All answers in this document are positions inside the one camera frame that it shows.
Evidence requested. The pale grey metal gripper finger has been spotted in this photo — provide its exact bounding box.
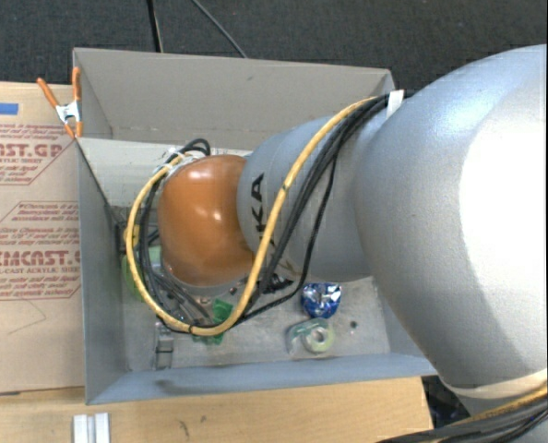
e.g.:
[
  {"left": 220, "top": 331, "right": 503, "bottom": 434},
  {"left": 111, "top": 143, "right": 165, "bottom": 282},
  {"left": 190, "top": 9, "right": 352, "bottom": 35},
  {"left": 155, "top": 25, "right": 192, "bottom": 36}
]
[{"left": 154, "top": 323, "right": 174, "bottom": 371}]

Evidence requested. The grey metal bin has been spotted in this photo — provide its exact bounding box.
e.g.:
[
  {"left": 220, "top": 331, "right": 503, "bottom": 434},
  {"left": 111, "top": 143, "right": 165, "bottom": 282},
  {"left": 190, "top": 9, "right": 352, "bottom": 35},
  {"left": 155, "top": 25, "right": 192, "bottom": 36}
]
[{"left": 72, "top": 47, "right": 440, "bottom": 406}]

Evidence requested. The blue crumpled foil packet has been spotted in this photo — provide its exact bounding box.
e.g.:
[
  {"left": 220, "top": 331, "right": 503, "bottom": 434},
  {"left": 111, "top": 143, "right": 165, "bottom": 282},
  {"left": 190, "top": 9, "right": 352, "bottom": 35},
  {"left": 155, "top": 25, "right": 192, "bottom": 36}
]
[{"left": 300, "top": 282, "right": 343, "bottom": 320}]

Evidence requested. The brown cardboard board, red print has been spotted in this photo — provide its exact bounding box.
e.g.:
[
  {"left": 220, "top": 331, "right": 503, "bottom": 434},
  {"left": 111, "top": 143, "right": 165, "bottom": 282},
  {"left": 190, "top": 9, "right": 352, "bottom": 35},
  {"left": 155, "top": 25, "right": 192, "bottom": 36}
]
[{"left": 0, "top": 79, "right": 89, "bottom": 397}]

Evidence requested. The black cylinder on white bracket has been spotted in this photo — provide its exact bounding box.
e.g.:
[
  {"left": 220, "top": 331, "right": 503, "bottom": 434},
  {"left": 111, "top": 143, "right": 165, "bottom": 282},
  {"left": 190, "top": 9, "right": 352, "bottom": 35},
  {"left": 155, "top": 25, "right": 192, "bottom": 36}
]
[{"left": 258, "top": 272, "right": 296, "bottom": 295}]

